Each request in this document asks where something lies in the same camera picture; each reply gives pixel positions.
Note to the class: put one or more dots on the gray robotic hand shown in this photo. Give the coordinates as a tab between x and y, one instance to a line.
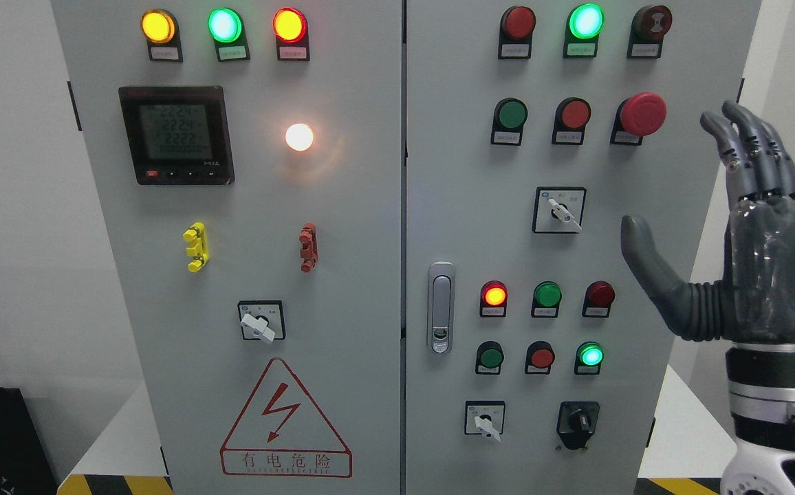
754	302

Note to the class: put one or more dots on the black white robot arm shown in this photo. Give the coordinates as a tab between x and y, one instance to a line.
761	379

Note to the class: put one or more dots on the lower lit green button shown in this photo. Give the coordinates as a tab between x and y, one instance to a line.
589	357

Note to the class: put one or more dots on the red emergency stop button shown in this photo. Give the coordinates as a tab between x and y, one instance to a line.
640	115

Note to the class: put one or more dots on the middle green indicator light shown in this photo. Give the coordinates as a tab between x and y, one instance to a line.
546	300

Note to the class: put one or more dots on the green indicator light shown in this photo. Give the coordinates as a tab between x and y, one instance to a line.
229	35
546	300

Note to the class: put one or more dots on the lower red push button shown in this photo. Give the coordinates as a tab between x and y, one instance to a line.
539	358

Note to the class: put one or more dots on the red push button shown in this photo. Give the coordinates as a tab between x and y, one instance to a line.
539	358
571	118

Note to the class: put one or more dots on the right cabinet door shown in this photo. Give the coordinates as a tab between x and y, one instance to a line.
471	203

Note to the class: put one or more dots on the cabinet door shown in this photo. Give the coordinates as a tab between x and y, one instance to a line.
471	203
343	319

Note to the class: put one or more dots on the upper red push button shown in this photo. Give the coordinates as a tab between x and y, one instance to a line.
571	118

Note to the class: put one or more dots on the lit red indicator light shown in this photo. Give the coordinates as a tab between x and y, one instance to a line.
493	299

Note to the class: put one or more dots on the lower green push button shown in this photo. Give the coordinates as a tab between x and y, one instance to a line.
490	358

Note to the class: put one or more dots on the green push button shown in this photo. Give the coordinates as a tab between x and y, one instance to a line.
510	115
490	358

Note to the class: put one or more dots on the dark red buzzer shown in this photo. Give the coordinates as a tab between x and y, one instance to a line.
649	26

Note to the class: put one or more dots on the upper green push button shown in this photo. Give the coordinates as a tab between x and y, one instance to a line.
510	115

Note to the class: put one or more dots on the top right green lit light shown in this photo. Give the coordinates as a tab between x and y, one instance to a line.
582	30

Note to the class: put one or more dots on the top right dark red light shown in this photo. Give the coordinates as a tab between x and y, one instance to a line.
516	32

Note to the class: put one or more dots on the red terminal connector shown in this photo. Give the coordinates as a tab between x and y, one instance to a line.
309	247

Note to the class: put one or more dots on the white glowing lamp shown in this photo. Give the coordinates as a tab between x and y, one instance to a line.
299	137

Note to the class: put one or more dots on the red electric hazard warning sticker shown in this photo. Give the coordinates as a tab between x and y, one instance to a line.
282	431

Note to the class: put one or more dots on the left cabinet door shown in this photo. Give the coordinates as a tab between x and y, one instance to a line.
343	319

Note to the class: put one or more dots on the top left red indicator light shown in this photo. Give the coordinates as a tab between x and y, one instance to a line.
290	30

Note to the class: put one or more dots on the yellow terminal connector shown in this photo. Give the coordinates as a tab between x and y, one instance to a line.
197	246

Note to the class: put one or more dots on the top left green indicator light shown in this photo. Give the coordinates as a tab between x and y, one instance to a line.
229	35

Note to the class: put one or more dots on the black digital power meter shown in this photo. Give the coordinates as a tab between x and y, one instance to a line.
178	136

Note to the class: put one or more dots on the yellow indicator light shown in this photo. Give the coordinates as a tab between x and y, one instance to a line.
161	32

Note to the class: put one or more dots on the black selector knob switch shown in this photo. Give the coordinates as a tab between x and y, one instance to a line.
577	422

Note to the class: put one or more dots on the silver door latch handle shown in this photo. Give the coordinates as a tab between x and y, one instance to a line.
441	284

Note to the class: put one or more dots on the left door gray rotary switch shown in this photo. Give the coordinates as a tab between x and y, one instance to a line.
261	320

